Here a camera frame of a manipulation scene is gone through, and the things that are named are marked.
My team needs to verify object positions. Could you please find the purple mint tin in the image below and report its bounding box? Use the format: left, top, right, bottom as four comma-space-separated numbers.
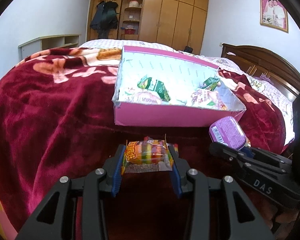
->
209, 116, 247, 150

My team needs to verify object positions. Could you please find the burger gummy candy packet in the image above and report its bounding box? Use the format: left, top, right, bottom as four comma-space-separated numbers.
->
121, 137, 179, 175

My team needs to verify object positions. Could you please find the green pea snack packet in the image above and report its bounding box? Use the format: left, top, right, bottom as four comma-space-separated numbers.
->
137, 75, 171, 102

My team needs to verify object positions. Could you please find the dark green snack packet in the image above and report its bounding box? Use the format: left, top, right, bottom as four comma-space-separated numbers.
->
202, 77, 220, 91

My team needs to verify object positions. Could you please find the pink peach jelly pouch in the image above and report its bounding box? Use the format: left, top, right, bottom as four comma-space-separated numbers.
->
124, 91, 162, 105

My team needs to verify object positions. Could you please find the red floral fleece blanket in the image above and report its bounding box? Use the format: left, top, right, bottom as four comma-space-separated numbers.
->
0, 47, 287, 240

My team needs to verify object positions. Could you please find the dark wooden headboard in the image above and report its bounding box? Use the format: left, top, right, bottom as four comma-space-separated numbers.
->
222, 43, 300, 101

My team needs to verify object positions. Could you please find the pink cardboard box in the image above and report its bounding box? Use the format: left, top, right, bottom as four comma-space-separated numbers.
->
112, 46, 246, 127

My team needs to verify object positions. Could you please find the black bag on floor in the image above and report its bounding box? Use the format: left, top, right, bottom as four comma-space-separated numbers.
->
183, 46, 193, 54

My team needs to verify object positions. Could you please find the pink checked bed sheet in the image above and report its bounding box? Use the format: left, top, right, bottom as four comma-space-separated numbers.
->
80, 39, 295, 145

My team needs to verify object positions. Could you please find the framed wedding photo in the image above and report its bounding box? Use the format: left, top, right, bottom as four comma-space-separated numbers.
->
260, 0, 288, 33

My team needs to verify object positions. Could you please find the white low shelf unit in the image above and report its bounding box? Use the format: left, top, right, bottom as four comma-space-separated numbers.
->
18, 34, 79, 61

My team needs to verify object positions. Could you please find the wooden wardrobe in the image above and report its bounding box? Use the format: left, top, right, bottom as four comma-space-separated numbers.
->
88, 0, 209, 54

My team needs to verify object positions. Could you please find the black hanging jacket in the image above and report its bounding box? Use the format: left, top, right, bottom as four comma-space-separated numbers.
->
90, 1, 119, 39

